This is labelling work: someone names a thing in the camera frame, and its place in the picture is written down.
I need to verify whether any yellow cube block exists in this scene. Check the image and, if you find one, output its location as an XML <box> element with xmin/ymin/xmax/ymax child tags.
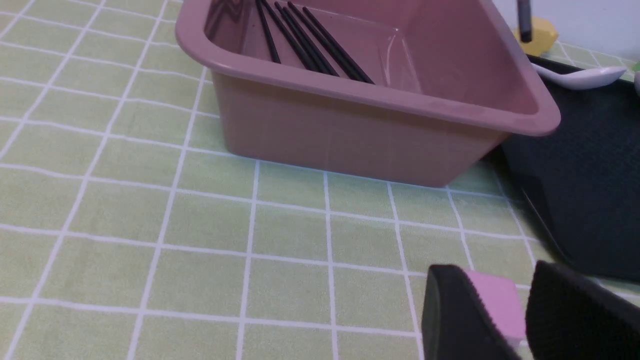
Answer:
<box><xmin>511</xmin><ymin>16</ymin><xmax>559</xmax><ymax>57</ymax></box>

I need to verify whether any pink plastic bin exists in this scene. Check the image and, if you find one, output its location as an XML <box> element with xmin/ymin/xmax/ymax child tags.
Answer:
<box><xmin>174</xmin><ymin>0</ymin><xmax>561</xmax><ymax>187</ymax></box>

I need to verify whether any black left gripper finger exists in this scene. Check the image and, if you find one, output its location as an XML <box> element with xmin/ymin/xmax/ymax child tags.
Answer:
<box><xmin>525</xmin><ymin>260</ymin><xmax>640</xmax><ymax>360</ymax></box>
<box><xmin>421</xmin><ymin>264</ymin><xmax>520</xmax><ymax>360</ymax></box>

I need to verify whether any black chopstick in bin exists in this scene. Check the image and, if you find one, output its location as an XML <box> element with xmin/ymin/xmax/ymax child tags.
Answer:
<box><xmin>302</xmin><ymin>6</ymin><xmax>375</xmax><ymax>85</ymax></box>
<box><xmin>254</xmin><ymin>0</ymin><xmax>281</xmax><ymax>64</ymax></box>
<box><xmin>258</xmin><ymin>0</ymin><xmax>323</xmax><ymax>73</ymax></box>
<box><xmin>287</xmin><ymin>1</ymin><xmax>366</xmax><ymax>83</ymax></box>
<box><xmin>274</xmin><ymin>1</ymin><xmax>339</xmax><ymax>77</ymax></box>

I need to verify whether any black plastic tray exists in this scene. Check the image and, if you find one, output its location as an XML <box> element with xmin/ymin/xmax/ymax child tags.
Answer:
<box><xmin>500</xmin><ymin>79</ymin><xmax>640</xmax><ymax>283</ymax></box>

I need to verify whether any green checked tablecloth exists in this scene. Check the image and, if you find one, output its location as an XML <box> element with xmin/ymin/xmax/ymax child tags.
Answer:
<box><xmin>0</xmin><ymin>0</ymin><xmax>640</xmax><ymax>360</ymax></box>

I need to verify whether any pink cube block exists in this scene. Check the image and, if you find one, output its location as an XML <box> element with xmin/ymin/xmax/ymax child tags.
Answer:
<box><xmin>465</xmin><ymin>269</ymin><xmax>526</xmax><ymax>350</ymax></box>

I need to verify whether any distant black left gripper finger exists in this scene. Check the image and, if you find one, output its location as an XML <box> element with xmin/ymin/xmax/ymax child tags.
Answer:
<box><xmin>516</xmin><ymin>0</ymin><xmax>533</xmax><ymax>43</ymax></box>

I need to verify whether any white ceramic spoon far left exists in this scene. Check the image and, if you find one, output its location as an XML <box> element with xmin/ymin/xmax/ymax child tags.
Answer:
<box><xmin>531</xmin><ymin>63</ymin><xmax>627</xmax><ymax>91</ymax></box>

